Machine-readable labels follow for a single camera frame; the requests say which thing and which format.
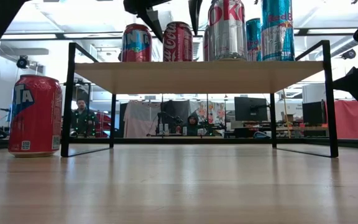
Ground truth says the wooden shelf with black frame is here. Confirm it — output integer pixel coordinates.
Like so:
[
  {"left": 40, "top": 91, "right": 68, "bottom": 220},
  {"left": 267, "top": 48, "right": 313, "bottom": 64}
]
[{"left": 60, "top": 39, "right": 339, "bottom": 159}]

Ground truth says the black dome camera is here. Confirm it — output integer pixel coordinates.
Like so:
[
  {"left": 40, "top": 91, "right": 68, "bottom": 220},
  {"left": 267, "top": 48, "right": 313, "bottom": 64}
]
[
  {"left": 341, "top": 49, "right": 357, "bottom": 60},
  {"left": 16, "top": 55, "right": 30, "bottom": 70}
]

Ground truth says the red orange cloth cover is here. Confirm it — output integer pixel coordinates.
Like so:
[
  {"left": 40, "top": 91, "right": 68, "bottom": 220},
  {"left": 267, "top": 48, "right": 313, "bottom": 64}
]
[{"left": 334, "top": 99, "right": 358, "bottom": 140}]

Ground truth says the red Coca-Cola can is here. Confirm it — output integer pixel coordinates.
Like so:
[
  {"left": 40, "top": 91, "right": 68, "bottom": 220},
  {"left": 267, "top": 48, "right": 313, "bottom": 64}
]
[{"left": 162, "top": 21, "right": 194, "bottom": 62}]

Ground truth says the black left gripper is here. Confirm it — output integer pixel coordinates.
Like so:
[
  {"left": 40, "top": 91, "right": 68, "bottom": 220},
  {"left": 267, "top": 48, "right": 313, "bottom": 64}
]
[{"left": 122, "top": 0, "right": 204, "bottom": 44}]

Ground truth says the black cloth cover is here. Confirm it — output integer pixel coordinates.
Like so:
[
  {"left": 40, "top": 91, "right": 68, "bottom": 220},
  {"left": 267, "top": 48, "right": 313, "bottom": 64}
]
[{"left": 161, "top": 100, "right": 191, "bottom": 125}]

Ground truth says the black aluminium table frame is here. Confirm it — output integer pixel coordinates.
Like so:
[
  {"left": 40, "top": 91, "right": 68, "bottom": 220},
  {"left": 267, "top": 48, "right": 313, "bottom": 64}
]
[{"left": 0, "top": 136, "right": 358, "bottom": 151}]

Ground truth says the black computer monitor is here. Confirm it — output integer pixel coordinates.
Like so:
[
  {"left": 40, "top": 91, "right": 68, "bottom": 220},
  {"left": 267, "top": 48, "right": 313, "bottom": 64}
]
[
  {"left": 234, "top": 96, "right": 269, "bottom": 123},
  {"left": 302, "top": 101, "right": 326, "bottom": 126}
]

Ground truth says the red Fanta strawberry can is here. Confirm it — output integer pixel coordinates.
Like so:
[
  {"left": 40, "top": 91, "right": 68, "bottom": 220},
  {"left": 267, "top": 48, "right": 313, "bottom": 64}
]
[
  {"left": 7, "top": 74, "right": 63, "bottom": 159},
  {"left": 121, "top": 23, "right": 153, "bottom": 63}
]

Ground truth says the white cloth cover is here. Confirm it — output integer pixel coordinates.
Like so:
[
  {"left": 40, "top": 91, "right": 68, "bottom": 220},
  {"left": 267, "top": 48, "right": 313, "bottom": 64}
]
[{"left": 122, "top": 101, "right": 163, "bottom": 139}]

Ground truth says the blue silver Red Bull can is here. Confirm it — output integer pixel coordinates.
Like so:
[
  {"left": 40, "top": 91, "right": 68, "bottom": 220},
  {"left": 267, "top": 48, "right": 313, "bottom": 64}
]
[
  {"left": 246, "top": 17, "right": 263, "bottom": 62},
  {"left": 260, "top": 0, "right": 296, "bottom": 62}
]

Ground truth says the colourful wall poster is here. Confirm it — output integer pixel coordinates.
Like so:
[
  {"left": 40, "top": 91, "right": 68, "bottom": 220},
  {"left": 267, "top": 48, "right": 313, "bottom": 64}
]
[{"left": 190, "top": 101, "right": 226, "bottom": 128}]

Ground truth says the silver Diet Coke can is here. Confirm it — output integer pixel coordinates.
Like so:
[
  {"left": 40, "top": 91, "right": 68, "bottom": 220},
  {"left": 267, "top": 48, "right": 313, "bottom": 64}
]
[
  {"left": 208, "top": 0, "right": 248, "bottom": 62},
  {"left": 203, "top": 26, "right": 211, "bottom": 62}
]

